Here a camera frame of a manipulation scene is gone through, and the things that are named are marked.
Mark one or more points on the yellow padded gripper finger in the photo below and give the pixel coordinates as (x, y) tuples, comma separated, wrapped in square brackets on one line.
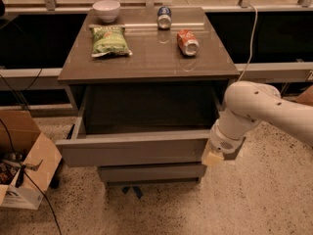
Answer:
[(211, 157)]

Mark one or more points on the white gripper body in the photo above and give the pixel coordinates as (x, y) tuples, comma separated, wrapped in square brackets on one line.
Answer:
[(222, 143)]

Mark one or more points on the grey top drawer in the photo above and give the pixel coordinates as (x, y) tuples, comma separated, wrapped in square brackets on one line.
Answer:
[(139, 124)]

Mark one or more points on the grey drawer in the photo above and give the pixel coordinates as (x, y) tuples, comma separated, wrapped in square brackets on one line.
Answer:
[(151, 172), (139, 124)]

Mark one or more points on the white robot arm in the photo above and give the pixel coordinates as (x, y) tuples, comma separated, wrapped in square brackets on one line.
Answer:
[(247, 104)]

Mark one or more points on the grey lower drawer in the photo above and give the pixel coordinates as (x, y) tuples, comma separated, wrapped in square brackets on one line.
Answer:
[(151, 172)]

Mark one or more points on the grey drawer cabinet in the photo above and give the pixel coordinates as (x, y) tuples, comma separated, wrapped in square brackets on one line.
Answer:
[(156, 57)]

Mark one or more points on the orange soda can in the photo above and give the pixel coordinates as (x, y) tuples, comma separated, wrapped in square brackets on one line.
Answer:
[(187, 42)]

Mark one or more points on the blue soda can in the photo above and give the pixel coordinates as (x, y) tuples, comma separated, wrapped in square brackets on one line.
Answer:
[(164, 17)]

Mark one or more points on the green chip bag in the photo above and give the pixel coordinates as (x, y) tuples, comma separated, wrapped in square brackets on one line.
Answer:
[(108, 40)]

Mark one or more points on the white ceramic bowl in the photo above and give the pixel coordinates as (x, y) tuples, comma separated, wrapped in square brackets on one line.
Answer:
[(107, 10)]

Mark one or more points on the cardboard box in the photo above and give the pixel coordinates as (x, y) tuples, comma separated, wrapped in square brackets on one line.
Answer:
[(20, 136)]

